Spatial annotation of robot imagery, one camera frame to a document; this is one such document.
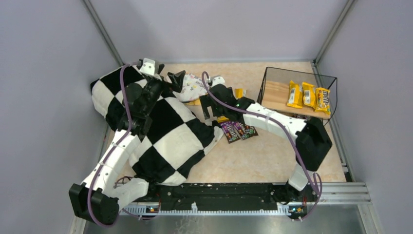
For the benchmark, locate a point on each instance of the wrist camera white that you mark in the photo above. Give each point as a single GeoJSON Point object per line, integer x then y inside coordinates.
{"type": "Point", "coordinates": [150, 67]}
{"type": "Point", "coordinates": [212, 81]}

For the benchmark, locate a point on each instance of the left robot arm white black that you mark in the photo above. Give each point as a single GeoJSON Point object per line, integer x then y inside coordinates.
{"type": "Point", "coordinates": [98, 199]}

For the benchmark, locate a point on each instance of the animal print white cloth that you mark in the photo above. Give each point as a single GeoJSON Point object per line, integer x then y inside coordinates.
{"type": "Point", "coordinates": [193, 87]}

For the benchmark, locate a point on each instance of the purple m&m bag left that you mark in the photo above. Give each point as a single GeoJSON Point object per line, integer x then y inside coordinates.
{"type": "Point", "coordinates": [229, 132]}

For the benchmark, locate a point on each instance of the purple m&m bag middle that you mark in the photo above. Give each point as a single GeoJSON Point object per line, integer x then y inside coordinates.
{"type": "Point", "coordinates": [242, 132]}

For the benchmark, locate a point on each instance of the yellow candy bag barcode side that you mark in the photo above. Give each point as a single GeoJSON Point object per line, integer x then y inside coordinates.
{"type": "Point", "coordinates": [239, 93]}

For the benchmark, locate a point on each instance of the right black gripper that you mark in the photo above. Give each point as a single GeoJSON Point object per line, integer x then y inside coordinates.
{"type": "Point", "coordinates": [209, 105]}

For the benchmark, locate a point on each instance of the purple m&m bag right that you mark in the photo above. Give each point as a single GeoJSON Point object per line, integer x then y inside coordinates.
{"type": "Point", "coordinates": [250, 131]}

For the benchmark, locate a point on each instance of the black white checkered cloth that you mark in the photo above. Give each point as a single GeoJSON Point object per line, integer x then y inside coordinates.
{"type": "Point", "coordinates": [175, 142]}

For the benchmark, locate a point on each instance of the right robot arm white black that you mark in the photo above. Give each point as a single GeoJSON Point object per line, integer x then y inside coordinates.
{"type": "Point", "coordinates": [309, 138]}

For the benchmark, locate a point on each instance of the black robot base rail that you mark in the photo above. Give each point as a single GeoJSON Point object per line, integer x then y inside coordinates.
{"type": "Point", "coordinates": [223, 199]}

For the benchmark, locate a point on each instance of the yellow cloth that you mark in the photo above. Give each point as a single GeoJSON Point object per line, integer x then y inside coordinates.
{"type": "Point", "coordinates": [194, 102]}

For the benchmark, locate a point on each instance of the yellow candy bag shelf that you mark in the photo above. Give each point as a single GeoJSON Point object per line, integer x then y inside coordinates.
{"type": "Point", "coordinates": [309, 94]}
{"type": "Point", "coordinates": [295, 99]}

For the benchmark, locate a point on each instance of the black wire mesh shelf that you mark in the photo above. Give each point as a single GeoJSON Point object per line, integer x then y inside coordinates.
{"type": "Point", "coordinates": [274, 92]}

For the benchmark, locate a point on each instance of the yellow m&m bag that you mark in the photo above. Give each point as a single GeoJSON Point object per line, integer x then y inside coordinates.
{"type": "Point", "coordinates": [323, 100]}
{"type": "Point", "coordinates": [222, 119]}

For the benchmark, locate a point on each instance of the yellow candy bag shelf left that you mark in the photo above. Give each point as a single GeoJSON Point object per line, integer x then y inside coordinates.
{"type": "Point", "coordinates": [295, 99]}

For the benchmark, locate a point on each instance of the yellow m&m bag front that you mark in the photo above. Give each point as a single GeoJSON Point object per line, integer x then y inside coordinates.
{"type": "Point", "coordinates": [222, 119]}

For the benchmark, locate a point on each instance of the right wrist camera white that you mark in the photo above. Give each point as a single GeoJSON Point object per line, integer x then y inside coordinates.
{"type": "Point", "coordinates": [212, 81]}

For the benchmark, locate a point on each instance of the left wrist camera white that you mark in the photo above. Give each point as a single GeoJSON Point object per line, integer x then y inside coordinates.
{"type": "Point", "coordinates": [150, 67]}

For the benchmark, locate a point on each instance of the purple m&m bag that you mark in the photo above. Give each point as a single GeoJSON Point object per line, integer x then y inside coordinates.
{"type": "Point", "coordinates": [250, 131]}
{"type": "Point", "coordinates": [242, 132]}
{"type": "Point", "coordinates": [229, 132]}

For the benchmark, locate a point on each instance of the yellow m&m bag on shelf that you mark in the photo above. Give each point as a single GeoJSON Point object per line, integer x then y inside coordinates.
{"type": "Point", "coordinates": [323, 100]}

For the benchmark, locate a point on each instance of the yellow candy bag shelf middle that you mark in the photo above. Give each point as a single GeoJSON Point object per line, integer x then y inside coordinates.
{"type": "Point", "coordinates": [309, 94]}

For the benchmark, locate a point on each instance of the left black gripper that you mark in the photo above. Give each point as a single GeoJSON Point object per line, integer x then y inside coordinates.
{"type": "Point", "coordinates": [164, 83]}

